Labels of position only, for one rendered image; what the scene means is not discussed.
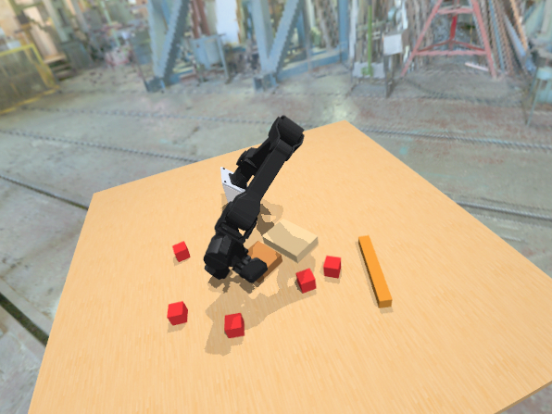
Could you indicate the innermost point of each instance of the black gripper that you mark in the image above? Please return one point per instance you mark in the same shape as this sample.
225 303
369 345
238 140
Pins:
247 268

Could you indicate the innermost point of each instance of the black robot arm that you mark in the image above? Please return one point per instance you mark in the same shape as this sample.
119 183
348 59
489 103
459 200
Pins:
264 162

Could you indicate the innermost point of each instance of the red square block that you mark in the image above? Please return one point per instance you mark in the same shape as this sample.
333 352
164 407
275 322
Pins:
234 325
306 280
181 251
332 267
177 313

